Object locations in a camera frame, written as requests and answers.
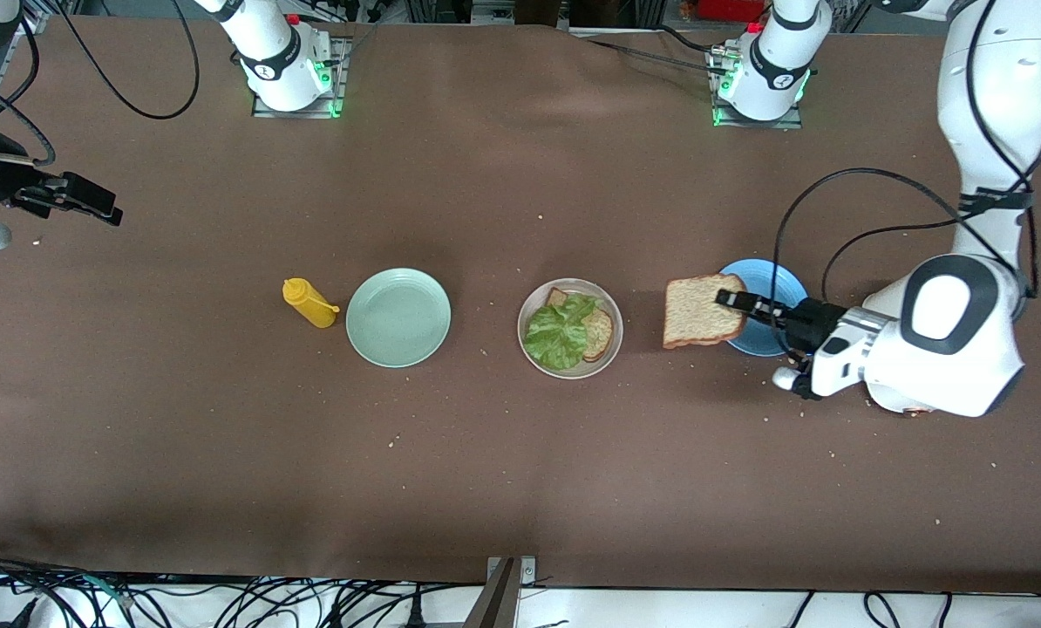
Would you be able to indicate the green lettuce leaf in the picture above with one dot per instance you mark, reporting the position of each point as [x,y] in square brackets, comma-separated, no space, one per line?
[555,336]

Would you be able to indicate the white toaster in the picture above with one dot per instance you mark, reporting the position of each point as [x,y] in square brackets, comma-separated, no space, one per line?
[900,408]

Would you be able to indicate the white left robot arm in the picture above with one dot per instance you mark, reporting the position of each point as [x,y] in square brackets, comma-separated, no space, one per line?
[991,87]

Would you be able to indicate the yellow mustard squeeze bottle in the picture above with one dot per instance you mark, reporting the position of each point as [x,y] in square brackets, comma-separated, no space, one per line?
[307,305]

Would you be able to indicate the beige plate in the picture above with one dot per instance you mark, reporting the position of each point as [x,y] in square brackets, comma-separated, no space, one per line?
[534,301]

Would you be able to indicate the brown tablecloth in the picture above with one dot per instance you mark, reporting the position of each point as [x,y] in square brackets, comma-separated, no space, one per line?
[520,174]

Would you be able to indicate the grey metal camera post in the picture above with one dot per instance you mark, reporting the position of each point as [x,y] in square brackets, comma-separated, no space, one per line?
[494,602]

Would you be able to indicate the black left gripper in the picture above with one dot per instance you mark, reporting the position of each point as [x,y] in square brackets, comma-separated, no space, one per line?
[810,321]

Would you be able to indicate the mint green plate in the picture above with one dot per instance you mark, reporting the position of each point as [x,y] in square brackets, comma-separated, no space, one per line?
[398,318]

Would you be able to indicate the brown bread slice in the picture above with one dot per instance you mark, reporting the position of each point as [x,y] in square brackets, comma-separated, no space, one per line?
[699,314]
[602,336]

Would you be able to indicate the blue plate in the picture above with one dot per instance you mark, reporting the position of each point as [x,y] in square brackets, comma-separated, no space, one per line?
[773,279]

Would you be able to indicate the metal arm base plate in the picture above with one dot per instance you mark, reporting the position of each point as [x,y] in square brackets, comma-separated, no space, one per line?
[268,111]
[756,125]

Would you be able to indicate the red box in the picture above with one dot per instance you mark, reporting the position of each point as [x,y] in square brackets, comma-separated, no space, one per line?
[730,9]

